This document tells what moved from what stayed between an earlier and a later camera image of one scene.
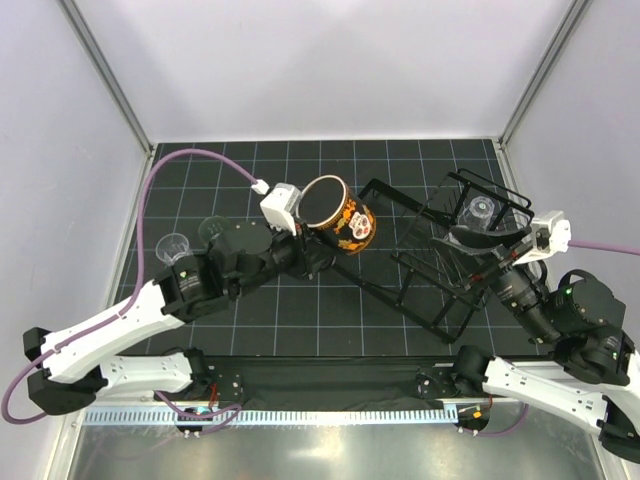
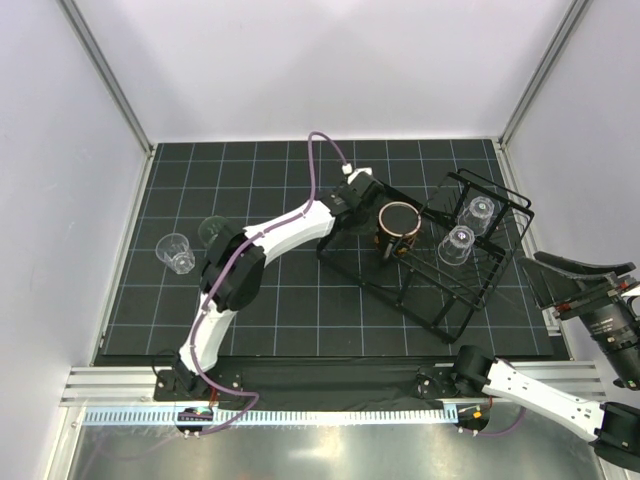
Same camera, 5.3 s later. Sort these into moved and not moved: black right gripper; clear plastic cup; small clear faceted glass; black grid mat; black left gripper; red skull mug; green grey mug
Moved: red skull mug; black left gripper; black right gripper
Not moved: small clear faceted glass; black grid mat; green grey mug; clear plastic cup
